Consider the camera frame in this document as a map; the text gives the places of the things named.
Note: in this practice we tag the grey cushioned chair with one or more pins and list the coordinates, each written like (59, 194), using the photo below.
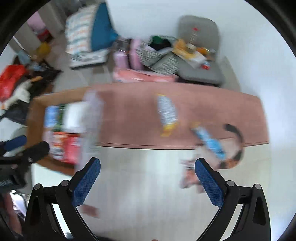
(202, 35)

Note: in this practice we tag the black white patterned bag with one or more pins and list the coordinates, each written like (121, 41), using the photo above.
(156, 54)

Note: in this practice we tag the pink folded bedding pack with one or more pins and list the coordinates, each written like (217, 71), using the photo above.
(131, 76)

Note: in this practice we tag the pink table cloth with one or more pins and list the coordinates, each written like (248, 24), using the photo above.
(131, 118)

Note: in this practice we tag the person's hand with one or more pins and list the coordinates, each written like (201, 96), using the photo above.
(13, 221)

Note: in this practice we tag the brown cardboard box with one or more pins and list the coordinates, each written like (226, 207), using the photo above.
(36, 131)

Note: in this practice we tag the white legged stool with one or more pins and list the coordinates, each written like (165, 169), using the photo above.
(86, 60)

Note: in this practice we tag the brown table label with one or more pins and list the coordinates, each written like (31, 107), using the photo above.
(89, 210)

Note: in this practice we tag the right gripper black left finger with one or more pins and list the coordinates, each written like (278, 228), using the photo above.
(41, 222)

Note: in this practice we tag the white goose plush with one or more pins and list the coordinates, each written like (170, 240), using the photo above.
(20, 93)

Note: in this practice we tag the dark green Deeyeo wipes pack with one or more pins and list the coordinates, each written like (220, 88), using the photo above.
(59, 119)

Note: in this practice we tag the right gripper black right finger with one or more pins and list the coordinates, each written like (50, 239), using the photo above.
(253, 222)

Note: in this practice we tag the dark clutter pile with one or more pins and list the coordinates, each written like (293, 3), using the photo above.
(18, 111)

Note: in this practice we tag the white soft pillow pack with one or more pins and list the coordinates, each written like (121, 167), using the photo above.
(73, 117)

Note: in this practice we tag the red plastic bag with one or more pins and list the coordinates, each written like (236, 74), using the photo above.
(9, 77)

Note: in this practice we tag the striped folded blankets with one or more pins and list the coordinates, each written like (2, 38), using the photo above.
(89, 30)

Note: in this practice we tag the red snack package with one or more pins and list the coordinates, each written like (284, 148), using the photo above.
(66, 147)

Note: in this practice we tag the blue plush doll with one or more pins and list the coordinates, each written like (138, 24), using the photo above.
(210, 143)

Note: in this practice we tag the pink suitcase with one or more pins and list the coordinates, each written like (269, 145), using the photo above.
(125, 54)

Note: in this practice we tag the light blue tissue pack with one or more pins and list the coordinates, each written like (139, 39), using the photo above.
(51, 115)

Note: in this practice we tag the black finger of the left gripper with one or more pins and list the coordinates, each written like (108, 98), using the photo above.
(12, 144)
(21, 162)

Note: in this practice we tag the yellow items on chair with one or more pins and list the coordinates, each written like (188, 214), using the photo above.
(193, 53)

